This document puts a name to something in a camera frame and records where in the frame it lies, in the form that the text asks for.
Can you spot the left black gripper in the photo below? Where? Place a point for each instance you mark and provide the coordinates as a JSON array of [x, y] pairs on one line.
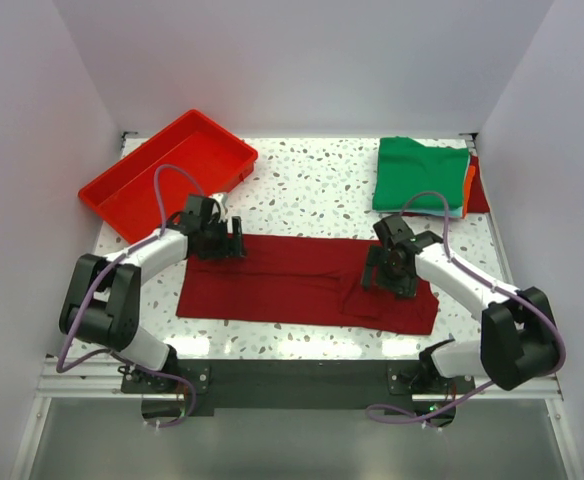
[[225, 250]]

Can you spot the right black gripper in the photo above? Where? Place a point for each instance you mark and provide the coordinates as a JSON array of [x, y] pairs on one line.
[[403, 288]]

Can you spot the dark red polo shirt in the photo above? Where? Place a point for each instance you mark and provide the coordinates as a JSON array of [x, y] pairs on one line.
[[301, 280]]

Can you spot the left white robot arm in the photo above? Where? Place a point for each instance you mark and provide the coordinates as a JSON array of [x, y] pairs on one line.
[[103, 300]]

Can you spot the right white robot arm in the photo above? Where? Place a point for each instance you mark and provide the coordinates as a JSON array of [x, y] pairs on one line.
[[518, 340]]

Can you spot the folded green t shirt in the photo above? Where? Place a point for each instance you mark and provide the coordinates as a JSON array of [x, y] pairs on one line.
[[388, 194]]

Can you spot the folded light blue shirt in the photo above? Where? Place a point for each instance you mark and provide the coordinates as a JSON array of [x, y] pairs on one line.
[[454, 213]]

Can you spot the folded dark red shirt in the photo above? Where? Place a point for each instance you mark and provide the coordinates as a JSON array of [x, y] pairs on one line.
[[478, 190]]

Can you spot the red plastic tray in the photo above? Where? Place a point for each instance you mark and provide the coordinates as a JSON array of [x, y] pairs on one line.
[[213, 160]]

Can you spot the folded orange shirt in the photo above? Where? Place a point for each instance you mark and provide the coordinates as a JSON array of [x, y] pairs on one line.
[[471, 171]]

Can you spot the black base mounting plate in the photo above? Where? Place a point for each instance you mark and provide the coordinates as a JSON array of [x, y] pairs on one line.
[[203, 387]]

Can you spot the aluminium frame rail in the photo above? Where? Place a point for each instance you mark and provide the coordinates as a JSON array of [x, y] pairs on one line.
[[99, 378]]

